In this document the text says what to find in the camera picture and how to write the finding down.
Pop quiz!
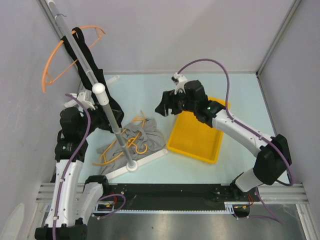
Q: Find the white rack base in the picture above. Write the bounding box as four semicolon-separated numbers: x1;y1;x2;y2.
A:
103;74;168;180

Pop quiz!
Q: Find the grey tank top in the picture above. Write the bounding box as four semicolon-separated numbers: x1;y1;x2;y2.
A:
95;115;166;175

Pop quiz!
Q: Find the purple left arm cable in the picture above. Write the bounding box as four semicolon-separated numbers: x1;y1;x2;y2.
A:
51;93;91;240

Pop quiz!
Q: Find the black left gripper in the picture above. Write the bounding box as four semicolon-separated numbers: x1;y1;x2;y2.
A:
78;101;121;136

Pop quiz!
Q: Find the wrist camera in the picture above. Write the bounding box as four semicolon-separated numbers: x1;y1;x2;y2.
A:
64;90;95;110
171;72;188;95

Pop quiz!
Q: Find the yellow plastic hanger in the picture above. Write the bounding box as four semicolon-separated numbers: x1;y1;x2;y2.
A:
92;109;148;166

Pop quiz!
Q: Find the silver clothes rack pole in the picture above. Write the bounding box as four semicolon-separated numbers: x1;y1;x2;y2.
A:
47;0;136;172

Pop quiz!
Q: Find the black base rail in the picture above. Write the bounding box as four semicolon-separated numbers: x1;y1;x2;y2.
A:
102;183;258;212

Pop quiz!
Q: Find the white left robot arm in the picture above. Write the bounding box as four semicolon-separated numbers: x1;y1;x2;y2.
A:
34;107;111;240

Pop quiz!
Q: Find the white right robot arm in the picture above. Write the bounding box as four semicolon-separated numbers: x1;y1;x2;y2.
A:
155;80;292;201

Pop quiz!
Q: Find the yellow plastic tray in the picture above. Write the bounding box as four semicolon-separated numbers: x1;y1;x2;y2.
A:
167;111;224;164

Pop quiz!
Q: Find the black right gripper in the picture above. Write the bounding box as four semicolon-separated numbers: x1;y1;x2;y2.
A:
154;87;197;117

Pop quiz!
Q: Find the orange plastic hanger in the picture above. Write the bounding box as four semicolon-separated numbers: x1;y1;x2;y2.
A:
41;25;107;94

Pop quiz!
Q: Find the black tank top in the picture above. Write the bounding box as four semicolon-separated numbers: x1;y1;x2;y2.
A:
61;27;126;135

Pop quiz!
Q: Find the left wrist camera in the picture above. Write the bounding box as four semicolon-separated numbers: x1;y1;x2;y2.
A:
64;90;95;110

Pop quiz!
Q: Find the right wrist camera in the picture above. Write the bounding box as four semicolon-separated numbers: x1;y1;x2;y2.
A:
171;72;188;95

